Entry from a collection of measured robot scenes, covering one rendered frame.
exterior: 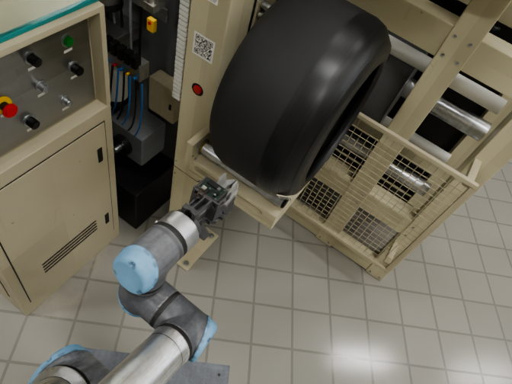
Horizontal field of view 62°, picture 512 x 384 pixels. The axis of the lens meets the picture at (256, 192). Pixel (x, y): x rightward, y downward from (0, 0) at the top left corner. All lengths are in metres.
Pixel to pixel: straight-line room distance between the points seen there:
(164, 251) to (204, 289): 1.34
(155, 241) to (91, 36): 0.77
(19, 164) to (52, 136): 0.13
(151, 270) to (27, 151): 0.75
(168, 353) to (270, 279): 1.46
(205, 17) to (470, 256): 2.22
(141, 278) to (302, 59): 0.60
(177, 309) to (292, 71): 0.59
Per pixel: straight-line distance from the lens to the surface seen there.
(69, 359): 1.17
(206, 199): 0.93
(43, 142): 1.48
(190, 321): 0.91
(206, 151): 1.44
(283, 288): 2.26
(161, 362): 0.84
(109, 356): 1.44
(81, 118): 1.54
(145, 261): 0.83
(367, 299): 2.42
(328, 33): 1.08
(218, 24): 1.26
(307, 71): 1.02
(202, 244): 2.27
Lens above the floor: 1.99
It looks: 52 degrees down
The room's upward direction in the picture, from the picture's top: 21 degrees clockwise
